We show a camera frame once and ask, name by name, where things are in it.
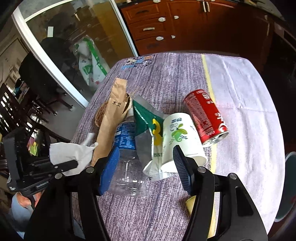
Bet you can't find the clear plastic water bottle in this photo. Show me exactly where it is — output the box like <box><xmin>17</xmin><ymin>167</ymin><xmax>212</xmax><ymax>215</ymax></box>
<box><xmin>108</xmin><ymin>108</ymin><xmax>147</xmax><ymax>197</ymax></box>

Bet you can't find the pale yellow husk piece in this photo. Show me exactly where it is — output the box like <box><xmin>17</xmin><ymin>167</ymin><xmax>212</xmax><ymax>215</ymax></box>
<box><xmin>186</xmin><ymin>195</ymin><xmax>216</xmax><ymax>239</ymax></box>

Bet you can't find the white paper tissue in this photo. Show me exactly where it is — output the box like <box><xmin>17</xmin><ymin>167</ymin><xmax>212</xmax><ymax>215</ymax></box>
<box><xmin>49</xmin><ymin>133</ymin><xmax>98</xmax><ymax>176</ymax></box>

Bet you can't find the person's left hand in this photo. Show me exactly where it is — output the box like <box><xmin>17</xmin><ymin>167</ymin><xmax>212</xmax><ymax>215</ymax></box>
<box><xmin>16</xmin><ymin>192</ymin><xmax>42</xmax><ymax>207</ymax></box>

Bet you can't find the glass sliding door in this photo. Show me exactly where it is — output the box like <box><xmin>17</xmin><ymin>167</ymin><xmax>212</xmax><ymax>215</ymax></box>
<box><xmin>12</xmin><ymin>1</ymin><xmax>138</xmax><ymax>108</ymax></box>

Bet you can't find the brown wooden kitchen cabinet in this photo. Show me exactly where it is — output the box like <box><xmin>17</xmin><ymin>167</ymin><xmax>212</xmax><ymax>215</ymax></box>
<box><xmin>120</xmin><ymin>0</ymin><xmax>273</xmax><ymax>56</ymax></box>

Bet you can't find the teal trash bin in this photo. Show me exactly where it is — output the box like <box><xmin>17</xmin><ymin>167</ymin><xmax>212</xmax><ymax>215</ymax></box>
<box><xmin>274</xmin><ymin>152</ymin><xmax>295</xmax><ymax>222</ymax></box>

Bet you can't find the white green plastic bag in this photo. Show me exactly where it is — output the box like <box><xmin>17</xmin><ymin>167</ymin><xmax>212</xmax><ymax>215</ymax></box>
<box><xmin>73</xmin><ymin>35</ymin><xmax>110</xmax><ymax>92</ymax></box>

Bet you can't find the green silver snack wrapper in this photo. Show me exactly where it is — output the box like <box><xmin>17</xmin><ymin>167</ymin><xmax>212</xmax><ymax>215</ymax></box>
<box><xmin>132</xmin><ymin>95</ymin><xmax>172</xmax><ymax>181</ymax></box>

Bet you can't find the brown paper bag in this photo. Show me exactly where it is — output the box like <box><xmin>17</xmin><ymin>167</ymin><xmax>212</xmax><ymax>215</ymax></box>
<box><xmin>91</xmin><ymin>78</ymin><xmax>132</xmax><ymax>166</ymax></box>

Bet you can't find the red cola can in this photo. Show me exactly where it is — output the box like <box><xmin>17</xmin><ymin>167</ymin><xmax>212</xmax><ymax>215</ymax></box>
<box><xmin>184</xmin><ymin>89</ymin><xmax>229</xmax><ymax>147</ymax></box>

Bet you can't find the white paper cup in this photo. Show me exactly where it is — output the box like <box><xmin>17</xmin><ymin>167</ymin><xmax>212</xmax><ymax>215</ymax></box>
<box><xmin>161</xmin><ymin>113</ymin><xmax>208</xmax><ymax>173</ymax></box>

